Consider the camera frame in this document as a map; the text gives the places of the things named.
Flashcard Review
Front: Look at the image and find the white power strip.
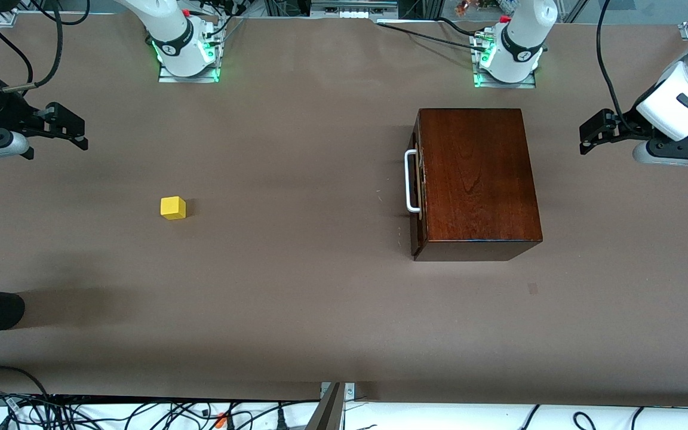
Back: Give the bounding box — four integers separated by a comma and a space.
310, 0, 400, 20

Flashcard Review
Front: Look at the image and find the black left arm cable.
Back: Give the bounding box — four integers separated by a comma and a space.
596, 0, 640, 123

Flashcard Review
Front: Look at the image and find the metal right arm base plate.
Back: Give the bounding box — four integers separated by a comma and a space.
158, 18, 221, 83

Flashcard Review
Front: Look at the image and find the yellow block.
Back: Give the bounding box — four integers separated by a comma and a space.
160, 196, 187, 220

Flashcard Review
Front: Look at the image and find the black cable on table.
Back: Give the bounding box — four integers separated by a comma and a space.
377, 23, 489, 52
437, 17, 482, 38

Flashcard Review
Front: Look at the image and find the wooden drawer with white handle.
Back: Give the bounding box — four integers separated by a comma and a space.
404, 113, 425, 259

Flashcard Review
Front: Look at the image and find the dark brown wooden cabinet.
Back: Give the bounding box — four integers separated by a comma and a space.
410, 107, 543, 262

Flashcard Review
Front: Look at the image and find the tangled black cable bundle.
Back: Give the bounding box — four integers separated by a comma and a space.
0, 365, 321, 430

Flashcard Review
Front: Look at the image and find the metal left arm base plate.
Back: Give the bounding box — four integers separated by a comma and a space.
471, 30, 538, 89

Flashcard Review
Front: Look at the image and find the aluminium profile post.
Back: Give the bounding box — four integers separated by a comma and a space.
306, 382, 357, 430

